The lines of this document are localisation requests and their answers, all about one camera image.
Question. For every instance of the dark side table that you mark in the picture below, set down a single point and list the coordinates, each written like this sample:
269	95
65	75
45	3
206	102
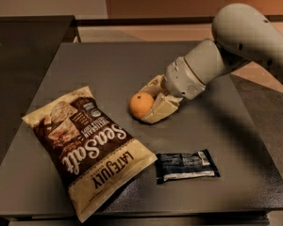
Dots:
27	47

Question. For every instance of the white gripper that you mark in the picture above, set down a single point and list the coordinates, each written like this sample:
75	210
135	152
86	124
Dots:
180	77

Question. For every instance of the orange fruit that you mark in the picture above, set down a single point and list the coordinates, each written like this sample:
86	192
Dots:
140	104

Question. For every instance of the black snack bar wrapper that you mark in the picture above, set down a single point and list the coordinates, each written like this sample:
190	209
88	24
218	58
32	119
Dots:
178	166

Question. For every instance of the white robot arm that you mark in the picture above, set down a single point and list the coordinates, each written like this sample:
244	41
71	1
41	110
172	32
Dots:
241	35

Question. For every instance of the brown Late July chip bag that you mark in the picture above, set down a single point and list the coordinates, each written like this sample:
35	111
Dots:
94	155

